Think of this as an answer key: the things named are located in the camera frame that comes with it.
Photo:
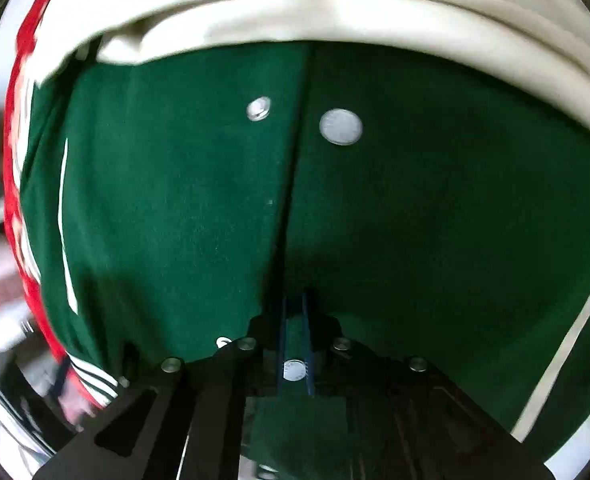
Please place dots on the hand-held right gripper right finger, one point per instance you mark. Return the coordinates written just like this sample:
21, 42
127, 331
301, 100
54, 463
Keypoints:
306, 330

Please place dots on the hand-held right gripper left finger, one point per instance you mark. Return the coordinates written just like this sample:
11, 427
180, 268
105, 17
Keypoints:
286, 330

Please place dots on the green varsity jacket cream sleeves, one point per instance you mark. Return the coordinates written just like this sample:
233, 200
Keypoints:
175, 210

